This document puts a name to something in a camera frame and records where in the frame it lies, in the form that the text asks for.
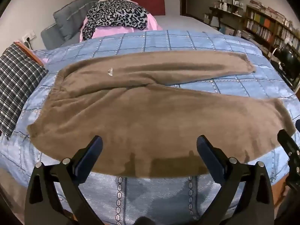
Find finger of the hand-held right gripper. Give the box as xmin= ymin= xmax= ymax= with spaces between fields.
xmin=277 ymin=129 xmax=300 ymax=189

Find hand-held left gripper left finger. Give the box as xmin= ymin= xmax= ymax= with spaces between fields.
xmin=24 ymin=135 xmax=105 ymax=225

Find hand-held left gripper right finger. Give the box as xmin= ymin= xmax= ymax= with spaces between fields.
xmin=196 ymin=135 xmax=275 ymax=225

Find brown fleece pants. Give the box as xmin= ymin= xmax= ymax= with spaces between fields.
xmin=27 ymin=51 xmax=296 ymax=178

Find black chair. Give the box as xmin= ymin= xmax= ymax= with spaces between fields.
xmin=268 ymin=46 xmax=300 ymax=92

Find plaid pillow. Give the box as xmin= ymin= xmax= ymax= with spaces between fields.
xmin=0 ymin=43 xmax=49 ymax=139

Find blue checked blanket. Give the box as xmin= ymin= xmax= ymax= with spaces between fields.
xmin=0 ymin=30 xmax=300 ymax=225

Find bookshelf with books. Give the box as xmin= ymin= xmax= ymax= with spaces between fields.
xmin=241 ymin=0 xmax=300 ymax=57

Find pink cloth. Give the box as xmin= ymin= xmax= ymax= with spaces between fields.
xmin=79 ymin=13 xmax=163 ymax=42

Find grey cushion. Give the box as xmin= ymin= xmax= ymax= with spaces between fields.
xmin=41 ymin=0 xmax=99 ymax=50

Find leopard print cloth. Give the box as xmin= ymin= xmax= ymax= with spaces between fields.
xmin=82 ymin=0 xmax=149 ymax=41

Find small shelf rack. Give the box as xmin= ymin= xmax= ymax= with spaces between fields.
xmin=203 ymin=0 xmax=245 ymax=37

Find wooden bed frame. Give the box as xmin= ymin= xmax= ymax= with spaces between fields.
xmin=13 ymin=41 xmax=45 ymax=66

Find wall socket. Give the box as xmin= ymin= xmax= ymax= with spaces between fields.
xmin=22 ymin=30 xmax=37 ymax=43

